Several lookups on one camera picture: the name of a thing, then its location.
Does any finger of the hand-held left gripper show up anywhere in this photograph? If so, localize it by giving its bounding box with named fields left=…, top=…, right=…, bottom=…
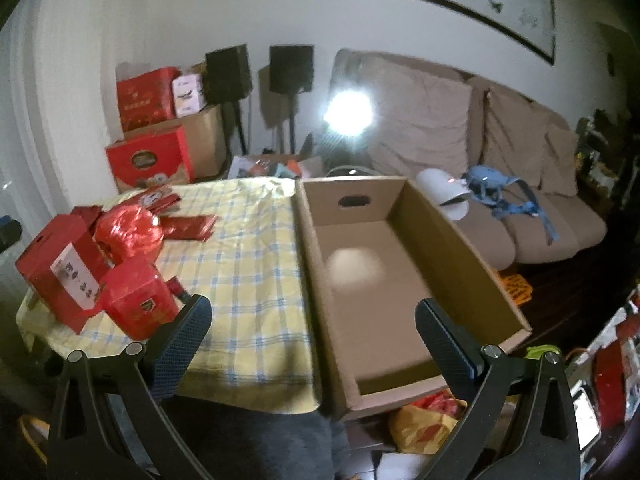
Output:
left=0, top=215, right=23, bottom=255

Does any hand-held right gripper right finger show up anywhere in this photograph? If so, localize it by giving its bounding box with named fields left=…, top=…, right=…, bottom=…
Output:
left=415, top=297, right=581, bottom=480

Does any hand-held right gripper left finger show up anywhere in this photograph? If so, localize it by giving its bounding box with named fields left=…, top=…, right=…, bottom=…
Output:
left=47, top=294, right=213, bottom=480

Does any red gift box white label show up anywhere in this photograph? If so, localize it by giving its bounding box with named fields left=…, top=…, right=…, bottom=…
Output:
left=15, top=214, right=112, bottom=335

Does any red rounded tin floral sleeve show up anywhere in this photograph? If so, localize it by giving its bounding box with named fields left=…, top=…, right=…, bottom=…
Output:
left=99, top=256, right=179, bottom=339

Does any brown cardboard box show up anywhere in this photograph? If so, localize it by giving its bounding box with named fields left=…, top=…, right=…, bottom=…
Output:
left=295, top=176, right=533, bottom=421

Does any red plastic ribbon ball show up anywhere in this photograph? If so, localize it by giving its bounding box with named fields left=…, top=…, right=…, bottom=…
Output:
left=94, top=203, right=166, bottom=266

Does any long red foil packet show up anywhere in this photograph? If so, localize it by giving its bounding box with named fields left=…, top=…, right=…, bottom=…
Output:
left=160, top=214, right=219, bottom=242

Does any orange plastic crate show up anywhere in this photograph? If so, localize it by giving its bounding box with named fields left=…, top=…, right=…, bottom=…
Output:
left=500, top=271, right=536, bottom=307

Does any yellow plaid tablecloth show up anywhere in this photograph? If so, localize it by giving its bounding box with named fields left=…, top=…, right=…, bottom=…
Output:
left=15, top=177, right=323, bottom=413

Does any beige sofa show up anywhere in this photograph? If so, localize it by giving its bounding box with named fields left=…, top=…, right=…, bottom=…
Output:
left=330, top=49, right=608, bottom=271

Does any white curtain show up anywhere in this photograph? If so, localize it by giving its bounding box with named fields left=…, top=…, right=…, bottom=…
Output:
left=0, top=0, right=126, bottom=311

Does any white shiny object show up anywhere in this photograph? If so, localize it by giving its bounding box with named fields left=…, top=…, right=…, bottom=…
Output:
left=570, top=380, right=601, bottom=441

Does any red chocolate box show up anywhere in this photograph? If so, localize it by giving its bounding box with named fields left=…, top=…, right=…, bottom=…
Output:
left=105, top=126, right=195, bottom=193

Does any white domed device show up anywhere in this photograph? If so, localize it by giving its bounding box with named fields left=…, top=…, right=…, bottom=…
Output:
left=416, top=167, right=472, bottom=222

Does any red glossy bag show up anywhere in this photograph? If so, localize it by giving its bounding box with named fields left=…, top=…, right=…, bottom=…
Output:
left=592, top=342, right=633, bottom=428

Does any cluttered cardboard tray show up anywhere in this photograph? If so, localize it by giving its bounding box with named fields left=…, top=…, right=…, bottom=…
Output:
left=227, top=152, right=323, bottom=181

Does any brown cardboard carton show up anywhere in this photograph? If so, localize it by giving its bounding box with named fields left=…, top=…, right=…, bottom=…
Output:
left=122, top=104, right=228, bottom=181

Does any medium beige cushion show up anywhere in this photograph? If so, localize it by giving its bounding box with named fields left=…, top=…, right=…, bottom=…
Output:
left=482, top=87, right=551, bottom=191

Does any small beige cushion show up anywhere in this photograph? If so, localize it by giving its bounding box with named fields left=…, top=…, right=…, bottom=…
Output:
left=542, top=125, right=581, bottom=198

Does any large beige cushion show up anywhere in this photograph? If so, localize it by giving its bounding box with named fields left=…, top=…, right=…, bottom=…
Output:
left=367, top=56, right=473, bottom=181

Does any small white carton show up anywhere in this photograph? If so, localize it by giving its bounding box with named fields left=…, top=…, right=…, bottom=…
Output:
left=172, top=73, right=207, bottom=116

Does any dark cluttered shelf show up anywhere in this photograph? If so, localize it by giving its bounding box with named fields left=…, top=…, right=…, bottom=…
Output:
left=575, top=105, right=640, bottom=211

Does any bright lamp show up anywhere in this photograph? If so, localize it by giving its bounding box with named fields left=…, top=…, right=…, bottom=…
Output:
left=322, top=89, right=375, bottom=137

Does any dark red rope-handle bag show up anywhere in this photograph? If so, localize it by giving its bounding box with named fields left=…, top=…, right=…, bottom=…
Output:
left=70, top=205, right=103, bottom=238

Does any blue strap harness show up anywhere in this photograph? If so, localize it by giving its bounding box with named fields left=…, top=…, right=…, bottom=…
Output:
left=462, top=165, right=558, bottom=248

